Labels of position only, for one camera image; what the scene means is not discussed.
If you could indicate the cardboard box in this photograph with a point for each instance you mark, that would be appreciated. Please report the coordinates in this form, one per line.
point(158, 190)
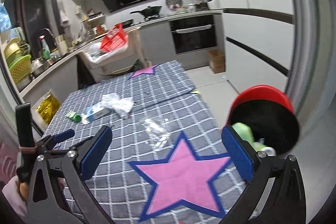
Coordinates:
point(216, 61)

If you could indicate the red trash bin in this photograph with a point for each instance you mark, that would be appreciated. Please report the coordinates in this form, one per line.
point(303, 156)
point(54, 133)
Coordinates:
point(269, 114)

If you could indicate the green sponge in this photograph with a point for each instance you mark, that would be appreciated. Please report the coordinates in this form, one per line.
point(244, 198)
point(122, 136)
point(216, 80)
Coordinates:
point(244, 132)

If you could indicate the light green white bottle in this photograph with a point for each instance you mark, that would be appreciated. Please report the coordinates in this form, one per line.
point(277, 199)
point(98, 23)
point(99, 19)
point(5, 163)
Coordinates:
point(261, 147)

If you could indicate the green cream tube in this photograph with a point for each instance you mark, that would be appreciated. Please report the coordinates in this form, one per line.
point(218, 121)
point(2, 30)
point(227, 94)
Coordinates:
point(73, 116)

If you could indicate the red plastic basket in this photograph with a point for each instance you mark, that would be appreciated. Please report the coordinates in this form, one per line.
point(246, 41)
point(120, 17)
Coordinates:
point(114, 39)

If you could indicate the black wok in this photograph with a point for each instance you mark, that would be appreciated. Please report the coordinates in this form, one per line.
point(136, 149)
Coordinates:
point(149, 12)

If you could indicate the black built-in oven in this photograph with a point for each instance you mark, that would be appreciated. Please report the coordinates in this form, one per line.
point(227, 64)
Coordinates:
point(194, 33)

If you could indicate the yellow green dish basket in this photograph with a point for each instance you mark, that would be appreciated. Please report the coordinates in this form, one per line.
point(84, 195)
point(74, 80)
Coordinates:
point(20, 68)

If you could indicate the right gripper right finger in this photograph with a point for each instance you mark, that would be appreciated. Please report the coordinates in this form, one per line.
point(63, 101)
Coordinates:
point(286, 202)

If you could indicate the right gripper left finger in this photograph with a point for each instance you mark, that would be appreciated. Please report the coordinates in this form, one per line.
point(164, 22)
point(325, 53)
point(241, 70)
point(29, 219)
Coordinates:
point(58, 192)

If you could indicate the crumpled white tissue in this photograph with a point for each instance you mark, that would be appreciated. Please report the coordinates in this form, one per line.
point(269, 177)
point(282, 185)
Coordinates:
point(122, 106)

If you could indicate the clear plastic wrap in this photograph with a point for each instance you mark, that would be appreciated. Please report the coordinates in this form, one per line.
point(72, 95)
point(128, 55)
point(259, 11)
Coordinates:
point(158, 131)

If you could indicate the gold foil bag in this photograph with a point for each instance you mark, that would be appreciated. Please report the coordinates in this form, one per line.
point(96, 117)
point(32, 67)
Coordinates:
point(48, 107)

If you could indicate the grey checkered tablecloth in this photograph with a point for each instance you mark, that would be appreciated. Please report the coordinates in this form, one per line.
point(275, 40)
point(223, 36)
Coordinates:
point(193, 180)

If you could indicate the blue white carton box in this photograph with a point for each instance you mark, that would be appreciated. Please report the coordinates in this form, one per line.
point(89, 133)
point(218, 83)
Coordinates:
point(94, 112)

